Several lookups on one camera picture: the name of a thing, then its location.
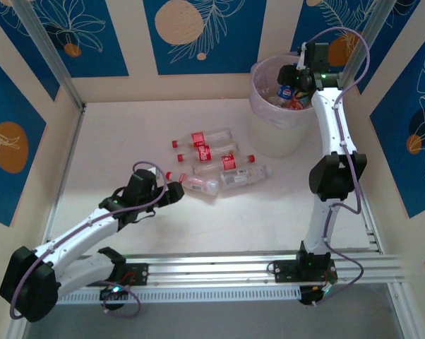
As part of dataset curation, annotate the clear bottle pink label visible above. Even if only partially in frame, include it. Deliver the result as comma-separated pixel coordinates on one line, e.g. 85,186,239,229
165,170,220,196

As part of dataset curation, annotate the clear cola bottle red cap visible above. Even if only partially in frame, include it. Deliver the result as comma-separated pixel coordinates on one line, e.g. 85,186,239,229
176,141,239,163
191,154,257,175
172,127,233,149

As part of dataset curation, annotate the white trash bin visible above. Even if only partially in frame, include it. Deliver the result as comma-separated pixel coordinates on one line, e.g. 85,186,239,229
249,54,319,130

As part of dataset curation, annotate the white plastic bin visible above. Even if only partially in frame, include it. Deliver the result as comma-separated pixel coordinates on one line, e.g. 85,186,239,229
247,107,314,159

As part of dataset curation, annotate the clear bottle white label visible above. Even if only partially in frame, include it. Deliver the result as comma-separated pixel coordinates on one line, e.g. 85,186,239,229
219,165,273,191

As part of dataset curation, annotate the black controller board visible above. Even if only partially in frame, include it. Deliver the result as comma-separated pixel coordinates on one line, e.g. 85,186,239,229
99,284,129,302
299,284,332,307

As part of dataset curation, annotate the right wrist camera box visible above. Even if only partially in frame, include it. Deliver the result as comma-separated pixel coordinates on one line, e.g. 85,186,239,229
297,41,309,70

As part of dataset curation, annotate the aluminium frame post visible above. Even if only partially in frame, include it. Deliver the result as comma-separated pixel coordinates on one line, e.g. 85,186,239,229
11,0,86,110
329,0,401,105

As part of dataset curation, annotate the aluminium table side rail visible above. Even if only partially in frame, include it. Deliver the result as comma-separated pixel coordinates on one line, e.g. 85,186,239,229
329,104,382,254
44,104,88,248

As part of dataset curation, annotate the aluminium mounting rail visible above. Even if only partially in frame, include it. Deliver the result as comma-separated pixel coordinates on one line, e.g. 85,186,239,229
16,249,407,294

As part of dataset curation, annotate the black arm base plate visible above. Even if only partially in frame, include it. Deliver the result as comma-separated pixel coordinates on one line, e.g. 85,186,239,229
84,263,150,287
273,259,339,283

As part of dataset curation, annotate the white slotted cable duct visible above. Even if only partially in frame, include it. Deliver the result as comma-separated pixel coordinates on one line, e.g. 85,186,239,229
56,286,302,305

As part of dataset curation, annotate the aluminium frame leg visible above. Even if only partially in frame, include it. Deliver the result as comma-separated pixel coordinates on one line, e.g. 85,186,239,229
4,314,32,339
387,282,417,339

